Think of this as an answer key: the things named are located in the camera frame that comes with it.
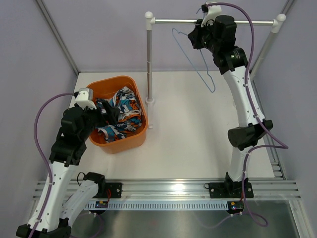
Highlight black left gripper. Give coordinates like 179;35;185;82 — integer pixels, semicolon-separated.
79;100;119;141

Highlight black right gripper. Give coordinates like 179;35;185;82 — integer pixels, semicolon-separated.
188;18;220;54

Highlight colourful patterned shorts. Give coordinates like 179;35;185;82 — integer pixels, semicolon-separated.
97;86;142;143

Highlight light blue clothes hanger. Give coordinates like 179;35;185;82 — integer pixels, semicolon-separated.
171;8;215;93

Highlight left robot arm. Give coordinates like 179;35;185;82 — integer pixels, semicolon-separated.
16;99;118;238

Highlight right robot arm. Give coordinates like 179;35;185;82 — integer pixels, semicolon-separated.
188;15;273;198

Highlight orange plastic basket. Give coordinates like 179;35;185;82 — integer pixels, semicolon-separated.
87;75;148;154

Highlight silver clothes rack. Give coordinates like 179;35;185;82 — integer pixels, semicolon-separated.
145;11;286;129

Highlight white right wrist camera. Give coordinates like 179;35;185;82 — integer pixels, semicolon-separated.
201;0;222;27

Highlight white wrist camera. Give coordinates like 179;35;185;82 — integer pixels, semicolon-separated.
201;0;222;27
74;88;97;110

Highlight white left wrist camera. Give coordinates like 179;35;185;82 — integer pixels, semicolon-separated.
74;88;97;110

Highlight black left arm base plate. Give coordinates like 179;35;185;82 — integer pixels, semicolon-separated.
94;182;122;199

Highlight white slotted cable duct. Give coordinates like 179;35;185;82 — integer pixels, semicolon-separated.
83;200;229;211

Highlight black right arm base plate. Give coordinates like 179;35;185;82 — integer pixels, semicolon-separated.
204;182;254;199

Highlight aluminium mounting rail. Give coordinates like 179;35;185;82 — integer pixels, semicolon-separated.
32;178;302;201

